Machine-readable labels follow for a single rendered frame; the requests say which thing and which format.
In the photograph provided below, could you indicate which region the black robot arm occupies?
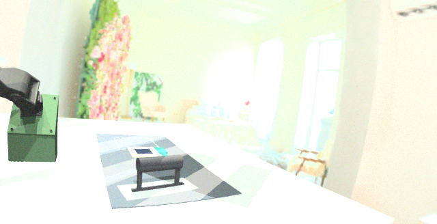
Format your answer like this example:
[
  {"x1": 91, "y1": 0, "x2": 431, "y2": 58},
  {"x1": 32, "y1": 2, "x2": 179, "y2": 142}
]
[{"x1": 0, "y1": 67, "x2": 43, "y2": 117}]

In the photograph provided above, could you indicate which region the white square tile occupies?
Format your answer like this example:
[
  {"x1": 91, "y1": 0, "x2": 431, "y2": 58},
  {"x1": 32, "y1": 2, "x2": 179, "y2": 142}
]
[{"x1": 128, "y1": 147, "x2": 161, "y2": 158}]

